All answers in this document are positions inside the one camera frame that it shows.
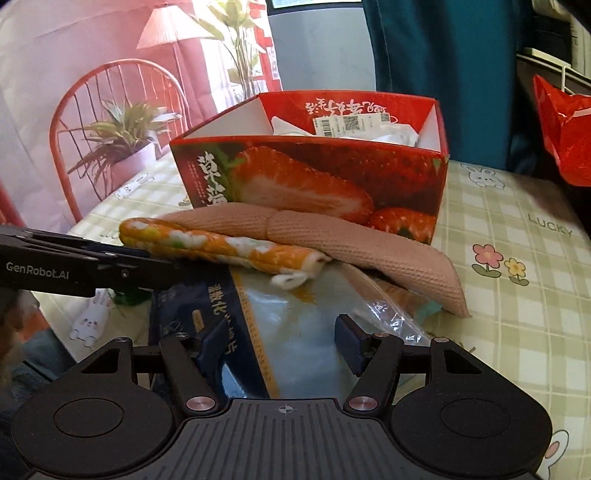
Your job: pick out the blue and white plastic package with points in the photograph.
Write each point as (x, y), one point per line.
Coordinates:
(286, 332)

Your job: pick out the white labelled plastic bag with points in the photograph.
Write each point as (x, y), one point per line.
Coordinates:
(360, 127)

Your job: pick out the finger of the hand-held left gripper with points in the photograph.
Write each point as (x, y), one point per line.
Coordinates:
(129, 274)
(92, 247)

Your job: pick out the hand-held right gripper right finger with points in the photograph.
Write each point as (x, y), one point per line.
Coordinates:
(351, 341)

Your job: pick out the teal curtain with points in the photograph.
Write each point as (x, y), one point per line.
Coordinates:
(438, 55)

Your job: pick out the clear zip bag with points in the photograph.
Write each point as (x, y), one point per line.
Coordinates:
(392, 304)

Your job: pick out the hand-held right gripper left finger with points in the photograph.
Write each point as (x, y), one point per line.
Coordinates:
(184, 364)

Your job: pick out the red plastic bag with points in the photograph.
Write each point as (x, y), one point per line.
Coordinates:
(568, 129)

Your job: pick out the food packet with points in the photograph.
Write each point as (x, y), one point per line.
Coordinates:
(207, 242)

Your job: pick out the pink knitted cloth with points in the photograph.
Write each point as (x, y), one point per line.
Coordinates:
(369, 244)

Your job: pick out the green checkered tablecloth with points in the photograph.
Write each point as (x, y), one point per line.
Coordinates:
(517, 277)

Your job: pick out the green fluffy item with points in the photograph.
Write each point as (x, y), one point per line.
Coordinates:
(129, 299)

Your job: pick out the red strawberry print cardboard box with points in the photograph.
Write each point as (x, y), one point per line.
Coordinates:
(300, 184)

